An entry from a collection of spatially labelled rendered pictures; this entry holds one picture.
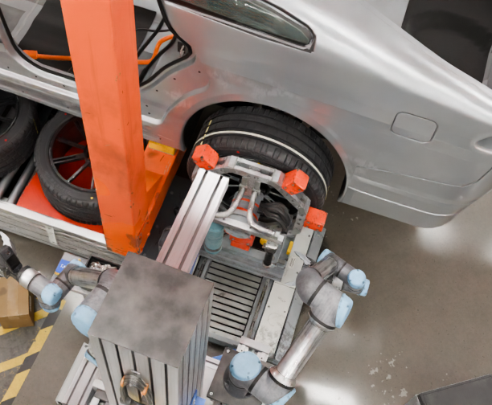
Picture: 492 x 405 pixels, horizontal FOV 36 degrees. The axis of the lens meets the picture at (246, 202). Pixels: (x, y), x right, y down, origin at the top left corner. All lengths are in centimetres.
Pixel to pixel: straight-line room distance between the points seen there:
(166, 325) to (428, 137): 153
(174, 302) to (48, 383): 216
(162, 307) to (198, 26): 134
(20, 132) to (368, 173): 184
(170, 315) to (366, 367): 231
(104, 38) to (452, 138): 143
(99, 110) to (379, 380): 222
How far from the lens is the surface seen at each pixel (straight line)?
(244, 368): 296
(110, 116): 268
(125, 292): 200
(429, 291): 441
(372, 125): 311
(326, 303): 281
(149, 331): 196
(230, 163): 325
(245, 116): 334
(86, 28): 236
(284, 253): 416
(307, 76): 298
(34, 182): 424
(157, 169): 374
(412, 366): 423
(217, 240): 361
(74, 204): 390
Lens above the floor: 388
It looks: 61 degrees down
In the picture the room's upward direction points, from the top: 9 degrees clockwise
